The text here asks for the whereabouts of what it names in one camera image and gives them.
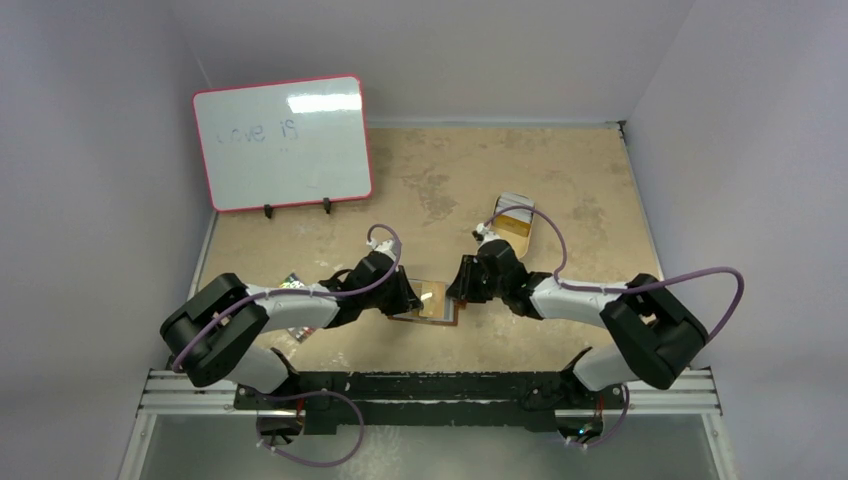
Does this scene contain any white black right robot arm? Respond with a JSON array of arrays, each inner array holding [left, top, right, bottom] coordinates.
[[446, 240, 708, 407]]

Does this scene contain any brown leather card holder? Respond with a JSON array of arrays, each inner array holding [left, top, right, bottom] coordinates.
[[389, 279, 461, 327]]

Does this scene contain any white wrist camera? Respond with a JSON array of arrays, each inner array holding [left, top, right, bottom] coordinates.
[[472, 223, 499, 245], [367, 239, 401, 260]]

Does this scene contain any aluminium rail frame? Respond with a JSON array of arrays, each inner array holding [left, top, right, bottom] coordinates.
[[139, 371, 721, 440]]

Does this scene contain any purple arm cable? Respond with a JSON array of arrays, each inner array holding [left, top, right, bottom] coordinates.
[[170, 223, 367, 469], [474, 203, 746, 452]]

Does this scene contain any pink framed whiteboard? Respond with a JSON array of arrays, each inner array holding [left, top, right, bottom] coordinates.
[[191, 74, 374, 212]]

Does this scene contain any beige oval card tray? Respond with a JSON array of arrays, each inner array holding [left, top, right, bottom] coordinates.
[[490, 211, 532, 259]]

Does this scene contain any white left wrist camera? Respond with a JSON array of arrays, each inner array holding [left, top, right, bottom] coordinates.
[[367, 239, 401, 260]]

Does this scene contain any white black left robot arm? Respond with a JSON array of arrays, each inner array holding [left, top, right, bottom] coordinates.
[[160, 251, 422, 409]]

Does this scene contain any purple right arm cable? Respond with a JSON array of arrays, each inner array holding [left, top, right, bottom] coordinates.
[[474, 203, 746, 452]]

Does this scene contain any pack of coloured markers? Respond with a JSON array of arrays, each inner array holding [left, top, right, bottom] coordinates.
[[274, 271, 319, 344]]

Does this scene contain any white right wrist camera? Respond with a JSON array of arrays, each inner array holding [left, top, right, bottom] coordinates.
[[472, 223, 499, 245]]

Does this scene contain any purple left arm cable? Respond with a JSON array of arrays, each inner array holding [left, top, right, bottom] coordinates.
[[170, 223, 367, 469]]

